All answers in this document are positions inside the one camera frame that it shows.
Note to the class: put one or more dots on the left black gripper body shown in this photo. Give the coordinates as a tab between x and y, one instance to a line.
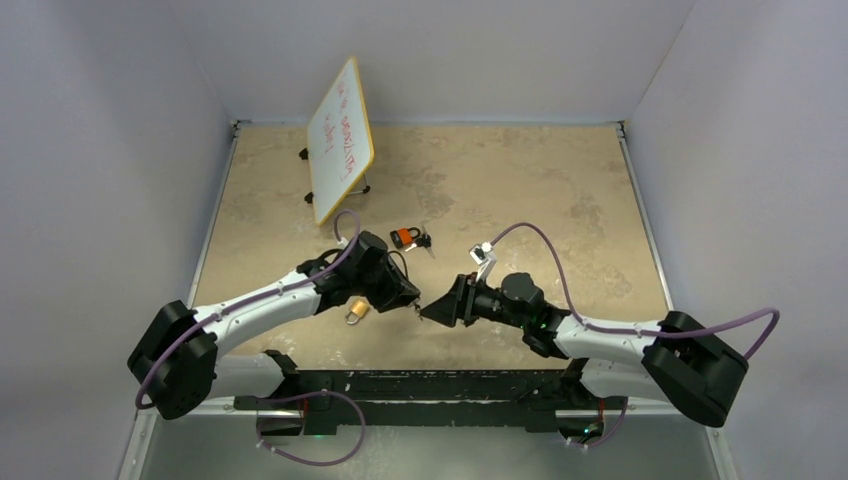
381	288

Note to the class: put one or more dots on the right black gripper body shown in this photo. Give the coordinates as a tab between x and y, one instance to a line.
481	302

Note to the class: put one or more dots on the black cable padlock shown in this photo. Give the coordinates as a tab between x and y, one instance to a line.
399	255

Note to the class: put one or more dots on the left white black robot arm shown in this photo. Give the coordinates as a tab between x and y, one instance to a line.
184	356

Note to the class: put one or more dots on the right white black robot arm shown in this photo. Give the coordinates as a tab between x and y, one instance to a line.
662	360

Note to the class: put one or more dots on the brass padlock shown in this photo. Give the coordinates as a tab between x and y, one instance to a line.
358	310

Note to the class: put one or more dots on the orange black padlock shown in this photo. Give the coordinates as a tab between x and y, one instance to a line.
404	237

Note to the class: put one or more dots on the black keys bunch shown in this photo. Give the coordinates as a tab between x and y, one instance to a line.
423	241

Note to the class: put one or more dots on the yellow framed whiteboard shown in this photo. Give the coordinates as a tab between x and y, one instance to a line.
339	142

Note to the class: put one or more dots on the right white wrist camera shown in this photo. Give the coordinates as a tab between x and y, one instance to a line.
483	255

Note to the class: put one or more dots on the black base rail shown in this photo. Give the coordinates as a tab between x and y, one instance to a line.
537	401

